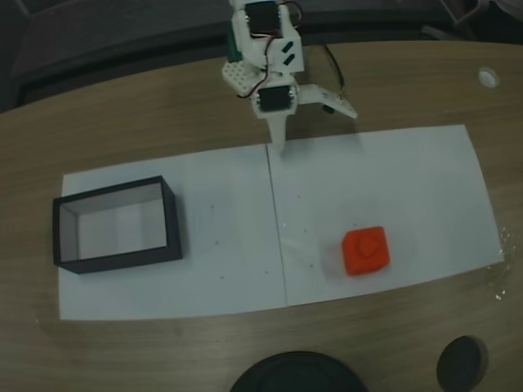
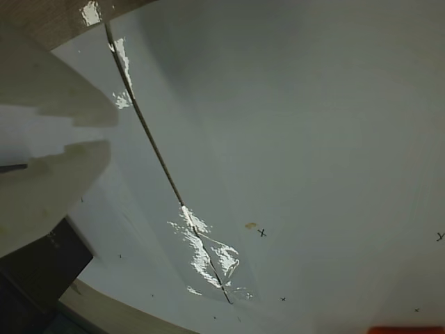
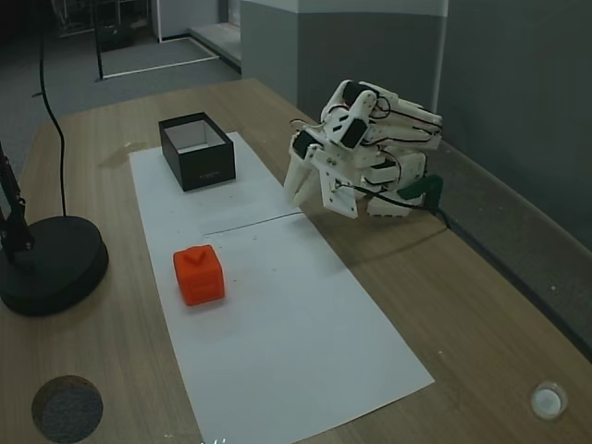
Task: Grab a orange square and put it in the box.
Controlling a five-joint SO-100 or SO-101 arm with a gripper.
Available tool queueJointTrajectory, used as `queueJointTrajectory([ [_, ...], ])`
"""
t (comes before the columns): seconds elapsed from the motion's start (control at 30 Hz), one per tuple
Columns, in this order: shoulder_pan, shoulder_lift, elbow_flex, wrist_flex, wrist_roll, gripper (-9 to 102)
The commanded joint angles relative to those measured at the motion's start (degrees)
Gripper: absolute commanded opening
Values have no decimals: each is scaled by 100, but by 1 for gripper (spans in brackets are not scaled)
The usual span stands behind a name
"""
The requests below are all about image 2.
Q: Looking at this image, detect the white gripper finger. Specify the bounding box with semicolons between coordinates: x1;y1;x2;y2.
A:
0;20;118;128
0;139;112;259

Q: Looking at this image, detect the orange square block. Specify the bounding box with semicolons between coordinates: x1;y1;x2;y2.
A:
368;325;445;334

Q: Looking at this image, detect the dark brown open box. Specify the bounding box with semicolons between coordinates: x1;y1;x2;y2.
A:
0;217;94;334

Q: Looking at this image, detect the white paper sheet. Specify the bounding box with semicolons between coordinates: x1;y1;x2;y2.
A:
106;0;445;334
50;24;233;304

